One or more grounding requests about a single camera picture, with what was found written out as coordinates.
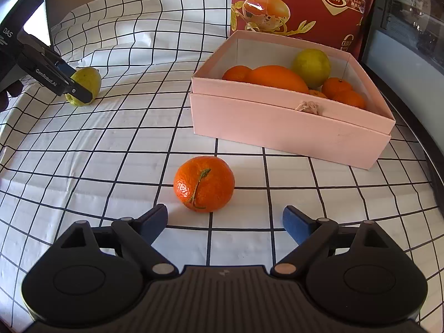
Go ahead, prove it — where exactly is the monitor screen at left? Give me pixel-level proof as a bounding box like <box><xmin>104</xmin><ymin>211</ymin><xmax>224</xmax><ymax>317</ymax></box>
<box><xmin>23</xmin><ymin>3</ymin><xmax>51</xmax><ymax>46</ymax></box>

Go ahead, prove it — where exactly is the tangerine with stem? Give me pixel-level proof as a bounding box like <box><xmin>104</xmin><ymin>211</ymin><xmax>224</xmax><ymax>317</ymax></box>
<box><xmin>173</xmin><ymin>156</ymin><xmax>235</xmax><ymax>213</ymax></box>

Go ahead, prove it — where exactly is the large orange fruit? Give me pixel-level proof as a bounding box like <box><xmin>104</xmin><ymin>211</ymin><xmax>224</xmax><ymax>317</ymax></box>
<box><xmin>244</xmin><ymin>65</ymin><xmax>309</xmax><ymax>94</ymax></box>

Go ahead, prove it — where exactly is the pink open gift box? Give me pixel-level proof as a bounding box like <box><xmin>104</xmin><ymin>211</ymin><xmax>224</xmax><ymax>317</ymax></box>
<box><xmin>190</xmin><ymin>31</ymin><xmax>395</xmax><ymax>169</ymax></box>

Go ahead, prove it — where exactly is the red quail egg snack bag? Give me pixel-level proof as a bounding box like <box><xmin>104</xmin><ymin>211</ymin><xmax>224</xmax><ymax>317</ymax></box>
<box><xmin>230</xmin><ymin>0</ymin><xmax>373</xmax><ymax>56</ymax></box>

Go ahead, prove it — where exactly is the small tangerine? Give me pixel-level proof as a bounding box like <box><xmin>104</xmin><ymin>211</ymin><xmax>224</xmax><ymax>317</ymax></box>
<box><xmin>222</xmin><ymin>65</ymin><xmax>251</xmax><ymax>82</ymax></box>
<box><xmin>321</xmin><ymin>77</ymin><xmax>353</xmax><ymax>99</ymax></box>
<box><xmin>309</xmin><ymin>89</ymin><xmax>327</xmax><ymax>99</ymax></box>
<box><xmin>331</xmin><ymin>90</ymin><xmax>367</xmax><ymax>110</ymax></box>

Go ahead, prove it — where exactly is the glass panel computer case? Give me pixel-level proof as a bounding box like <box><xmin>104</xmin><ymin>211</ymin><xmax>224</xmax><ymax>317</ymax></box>
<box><xmin>361</xmin><ymin>0</ymin><xmax>443</xmax><ymax>208</ymax></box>

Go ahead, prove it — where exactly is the green apple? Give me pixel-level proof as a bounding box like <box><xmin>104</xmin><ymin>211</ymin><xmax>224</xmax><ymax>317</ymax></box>
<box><xmin>65</xmin><ymin>67</ymin><xmax>102</xmax><ymax>107</ymax></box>
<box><xmin>291</xmin><ymin>49</ymin><xmax>331</xmax><ymax>89</ymax></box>

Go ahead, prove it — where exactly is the white black grid tablecloth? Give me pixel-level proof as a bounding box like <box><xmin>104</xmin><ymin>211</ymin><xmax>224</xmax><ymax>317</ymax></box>
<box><xmin>1</xmin><ymin>0</ymin><xmax>443</xmax><ymax>332</ymax></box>

